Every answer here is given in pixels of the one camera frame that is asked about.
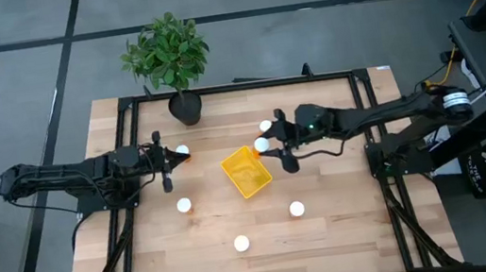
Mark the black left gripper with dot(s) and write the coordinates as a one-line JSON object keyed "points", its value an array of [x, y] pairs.
{"points": [[156, 160]]}

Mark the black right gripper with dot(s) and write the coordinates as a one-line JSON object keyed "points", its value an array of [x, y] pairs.
{"points": [[313, 123]]}

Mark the yellow plastic basket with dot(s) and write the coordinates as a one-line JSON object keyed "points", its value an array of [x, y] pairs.
{"points": [[246, 173]]}

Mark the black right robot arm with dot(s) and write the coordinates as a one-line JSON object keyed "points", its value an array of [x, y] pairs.
{"points": [[387, 111]]}

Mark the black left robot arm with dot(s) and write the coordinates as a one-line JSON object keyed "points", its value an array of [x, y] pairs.
{"points": [[62, 173]]}

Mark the green potted plant black pot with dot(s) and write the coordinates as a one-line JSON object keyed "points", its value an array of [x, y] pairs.
{"points": [[170, 55]]}

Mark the white paper sheet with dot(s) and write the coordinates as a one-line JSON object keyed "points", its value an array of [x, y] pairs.
{"points": [[450, 168]]}

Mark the black power plug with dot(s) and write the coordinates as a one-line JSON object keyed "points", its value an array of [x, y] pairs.
{"points": [[451, 56]]}

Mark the black bag white lettering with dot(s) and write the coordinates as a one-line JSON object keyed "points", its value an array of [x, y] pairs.
{"points": [[477, 177]]}

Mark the black aluminium table frame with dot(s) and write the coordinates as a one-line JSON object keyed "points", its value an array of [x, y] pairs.
{"points": [[241, 86]]}

